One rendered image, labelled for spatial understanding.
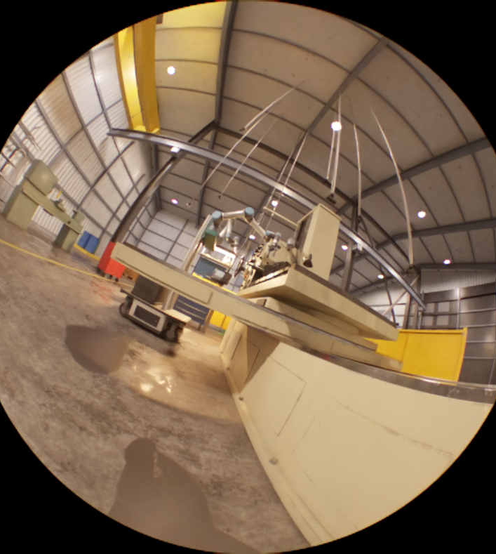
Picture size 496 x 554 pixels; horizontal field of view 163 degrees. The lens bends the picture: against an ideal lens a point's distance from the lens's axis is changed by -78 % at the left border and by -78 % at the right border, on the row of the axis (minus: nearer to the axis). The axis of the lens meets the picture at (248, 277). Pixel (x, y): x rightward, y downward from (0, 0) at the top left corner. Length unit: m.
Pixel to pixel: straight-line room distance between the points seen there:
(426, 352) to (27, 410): 3.48
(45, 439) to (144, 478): 0.32
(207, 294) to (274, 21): 7.72
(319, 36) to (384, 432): 7.59
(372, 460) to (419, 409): 0.18
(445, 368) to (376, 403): 2.39
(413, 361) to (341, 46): 7.90
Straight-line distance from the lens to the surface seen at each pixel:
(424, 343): 3.05
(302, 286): 0.93
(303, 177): 10.60
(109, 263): 5.17
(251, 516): 0.74
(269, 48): 7.83
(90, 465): 0.70
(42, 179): 5.26
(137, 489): 0.68
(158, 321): 2.12
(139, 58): 7.71
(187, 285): 0.97
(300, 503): 0.80
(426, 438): 0.54
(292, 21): 7.48
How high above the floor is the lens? 0.61
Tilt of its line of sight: 14 degrees up
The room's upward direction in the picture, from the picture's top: 23 degrees clockwise
